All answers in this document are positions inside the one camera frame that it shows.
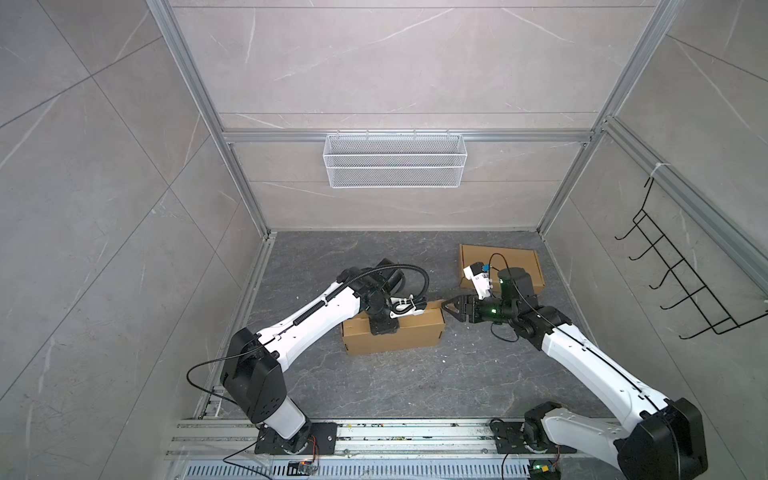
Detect white wire mesh basket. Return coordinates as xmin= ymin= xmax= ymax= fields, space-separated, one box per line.
xmin=323 ymin=133 xmax=468 ymax=189

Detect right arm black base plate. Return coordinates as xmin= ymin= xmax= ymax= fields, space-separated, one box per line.
xmin=488 ymin=418 xmax=577 ymax=455

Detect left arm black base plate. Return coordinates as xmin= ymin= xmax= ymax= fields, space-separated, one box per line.
xmin=254 ymin=422 xmax=339 ymax=455

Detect black wire hook rack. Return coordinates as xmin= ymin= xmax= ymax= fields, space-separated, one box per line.
xmin=614 ymin=178 xmax=767 ymax=340

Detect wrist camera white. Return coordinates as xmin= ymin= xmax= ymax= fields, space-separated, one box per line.
xmin=389 ymin=295 xmax=428 ymax=318
xmin=463 ymin=262 xmax=493 ymax=300

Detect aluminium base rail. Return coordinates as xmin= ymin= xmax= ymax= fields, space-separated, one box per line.
xmin=164 ymin=416 xmax=625 ymax=480

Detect brown cardboard box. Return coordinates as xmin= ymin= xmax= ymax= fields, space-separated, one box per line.
xmin=341 ymin=301 xmax=445 ymax=355
xmin=459 ymin=244 xmax=546 ymax=294

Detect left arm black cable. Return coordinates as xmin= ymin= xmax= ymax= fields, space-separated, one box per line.
xmin=185 ymin=263 xmax=431 ymax=407

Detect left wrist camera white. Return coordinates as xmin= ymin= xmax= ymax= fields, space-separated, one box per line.
xmin=389 ymin=295 xmax=428 ymax=318

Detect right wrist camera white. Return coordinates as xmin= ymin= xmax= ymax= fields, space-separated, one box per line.
xmin=463 ymin=262 xmax=493 ymax=300

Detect aluminium frame profiles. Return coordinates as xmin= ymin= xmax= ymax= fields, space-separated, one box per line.
xmin=143 ymin=0 xmax=768 ymax=301

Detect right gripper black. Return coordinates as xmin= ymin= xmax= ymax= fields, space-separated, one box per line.
xmin=441 ymin=292 xmax=518 ymax=325

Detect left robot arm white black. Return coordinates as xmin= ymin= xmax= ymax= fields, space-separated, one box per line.
xmin=220 ymin=259 xmax=430 ymax=453

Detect white zip tie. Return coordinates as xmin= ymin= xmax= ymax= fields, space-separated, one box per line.
xmin=649 ymin=162 xmax=671 ymax=179

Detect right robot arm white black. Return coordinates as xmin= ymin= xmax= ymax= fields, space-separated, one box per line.
xmin=441 ymin=262 xmax=709 ymax=479

